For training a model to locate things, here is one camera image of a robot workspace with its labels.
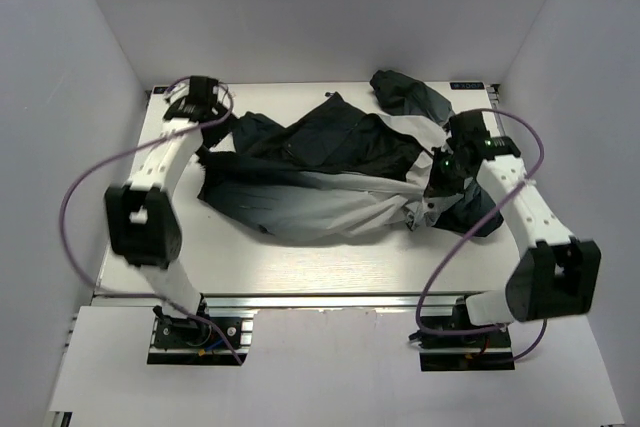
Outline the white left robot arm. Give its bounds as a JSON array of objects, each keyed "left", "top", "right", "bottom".
[{"left": 104, "top": 76, "right": 233, "bottom": 346}]

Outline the dark navy and grey jacket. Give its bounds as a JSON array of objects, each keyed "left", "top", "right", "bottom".
[{"left": 197, "top": 70, "right": 503, "bottom": 243}]

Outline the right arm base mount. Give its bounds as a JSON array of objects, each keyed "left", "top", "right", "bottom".
[{"left": 408, "top": 293, "right": 515, "bottom": 372}]

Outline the aluminium front table rail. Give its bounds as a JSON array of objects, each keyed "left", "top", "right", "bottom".
[{"left": 91, "top": 293, "right": 462, "bottom": 309}]

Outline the aluminium right side rail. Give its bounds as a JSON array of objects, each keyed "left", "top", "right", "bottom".
[{"left": 486, "top": 84, "right": 505, "bottom": 136}]

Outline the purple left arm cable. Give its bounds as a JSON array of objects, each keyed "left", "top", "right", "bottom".
[{"left": 59, "top": 75, "right": 249, "bottom": 366}]

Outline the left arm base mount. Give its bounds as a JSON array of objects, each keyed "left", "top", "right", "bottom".
[{"left": 147, "top": 301, "right": 251, "bottom": 367}]

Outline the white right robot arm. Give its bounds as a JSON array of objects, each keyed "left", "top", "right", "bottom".
[{"left": 418, "top": 109, "right": 602, "bottom": 346}]

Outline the blue label sticker right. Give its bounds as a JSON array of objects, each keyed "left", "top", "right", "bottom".
[{"left": 449, "top": 81, "right": 485, "bottom": 90}]

